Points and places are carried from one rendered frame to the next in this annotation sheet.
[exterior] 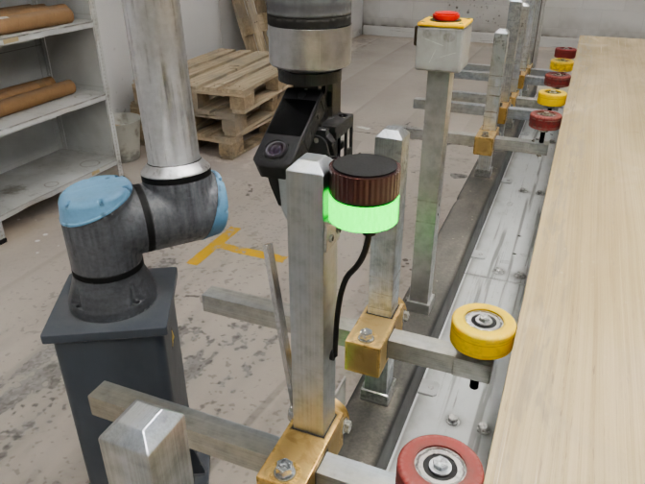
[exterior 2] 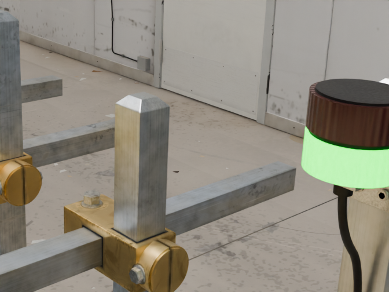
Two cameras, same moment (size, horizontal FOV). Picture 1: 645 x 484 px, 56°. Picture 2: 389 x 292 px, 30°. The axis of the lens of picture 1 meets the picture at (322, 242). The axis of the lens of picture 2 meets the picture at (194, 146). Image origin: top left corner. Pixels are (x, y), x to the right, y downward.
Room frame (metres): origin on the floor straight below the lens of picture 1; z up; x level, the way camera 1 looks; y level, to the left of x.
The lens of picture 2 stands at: (0.54, -0.45, 1.28)
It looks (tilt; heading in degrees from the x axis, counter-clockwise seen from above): 20 degrees down; 113
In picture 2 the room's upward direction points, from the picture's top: 3 degrees clockwise
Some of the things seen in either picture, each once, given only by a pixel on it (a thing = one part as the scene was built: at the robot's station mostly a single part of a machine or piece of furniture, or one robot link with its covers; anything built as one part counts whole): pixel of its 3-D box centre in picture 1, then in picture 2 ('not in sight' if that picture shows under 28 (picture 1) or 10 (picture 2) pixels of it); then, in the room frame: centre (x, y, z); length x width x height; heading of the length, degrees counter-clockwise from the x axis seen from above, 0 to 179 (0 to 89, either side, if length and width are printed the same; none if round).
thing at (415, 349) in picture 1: (338, 330); not in sight; (0.70, -0.02, 0.83); 0.43 x 0.03 x 0.04; 68
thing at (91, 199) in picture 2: not in sight; (91, 198); (0.19, 0.13, 0.98); 0.02 x 0.02 x 0.01
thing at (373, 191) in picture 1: (364, 178); (359, 110); (0.47, -0.04, 1.16); 0.06 x 0.06 x 0.02
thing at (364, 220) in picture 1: (363, 205); (353, 151); (0.47, -0.04, 1.14); 0.06 x 0.06 x 0.02
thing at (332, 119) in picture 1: (312, 118); not in sight; (0.69, 0.01, 1.15); 0.09 x 0.08 x 0.12; 158
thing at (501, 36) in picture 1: (490, 119); not in sight; (1.64, -0.47, 0.87); 0.03 x 0.03 x 0.48; 68
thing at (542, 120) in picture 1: (542, 133); not in sight; (1.55, -0.59, 0.85); 0.08 x 0.08 x 0.11
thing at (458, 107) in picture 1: (482, 109); not in sight; (1.86, -0.50, 0.83); 0.43 x 0.03 x 0.04; 68
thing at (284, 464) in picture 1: (284, 468); not in sight; (0.42, 0.04, 0.88); 0.02 x 0.02 x 0.01
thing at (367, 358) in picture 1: (377, 331); not in sight; (0.70, -0.08, 0.84); 0.13 x 0.06 x 0.05; 158
